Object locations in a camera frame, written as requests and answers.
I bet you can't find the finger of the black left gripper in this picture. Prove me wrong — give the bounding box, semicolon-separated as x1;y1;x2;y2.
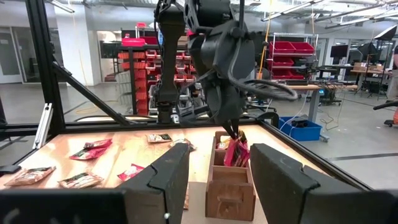
231;119;241;138
221;119;234;140

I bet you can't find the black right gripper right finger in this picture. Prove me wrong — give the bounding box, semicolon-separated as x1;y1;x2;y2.
249;142;359;224

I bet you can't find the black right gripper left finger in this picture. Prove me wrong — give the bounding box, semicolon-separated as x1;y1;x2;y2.
123;142;190;224

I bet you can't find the wooden compartment tea box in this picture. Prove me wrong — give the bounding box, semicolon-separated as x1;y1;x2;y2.
205;130;257;222

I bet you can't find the black office chair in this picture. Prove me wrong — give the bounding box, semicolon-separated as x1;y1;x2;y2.
372;99;398;128
247;67;277;113

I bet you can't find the blue plastic bin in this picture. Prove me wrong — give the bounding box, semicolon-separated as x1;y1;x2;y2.
278;116;323;142

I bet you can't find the wooden top desk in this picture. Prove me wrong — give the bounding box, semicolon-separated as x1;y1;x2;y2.
285;83;358;124

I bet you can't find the black computer monitor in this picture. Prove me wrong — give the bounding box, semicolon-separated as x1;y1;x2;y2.
329;44;349;58

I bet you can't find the silver aluminium bar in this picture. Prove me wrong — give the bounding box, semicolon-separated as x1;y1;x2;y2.
32;102;54;150

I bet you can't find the person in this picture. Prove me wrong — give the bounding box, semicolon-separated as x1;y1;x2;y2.
386;45;398;101

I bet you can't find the black softbox light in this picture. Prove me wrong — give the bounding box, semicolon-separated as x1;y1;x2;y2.
371;24;398;42

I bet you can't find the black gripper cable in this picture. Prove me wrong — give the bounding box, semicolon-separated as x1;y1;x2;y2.
228;18;299;102

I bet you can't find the yellow hanging cable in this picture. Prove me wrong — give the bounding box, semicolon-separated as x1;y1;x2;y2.
256;0;274;80

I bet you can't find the wire shelf with red bins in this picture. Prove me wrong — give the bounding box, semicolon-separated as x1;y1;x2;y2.
267;32;318;82

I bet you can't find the black aluminium table frame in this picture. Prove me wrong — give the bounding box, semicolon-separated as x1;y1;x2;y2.
0;0;373;191

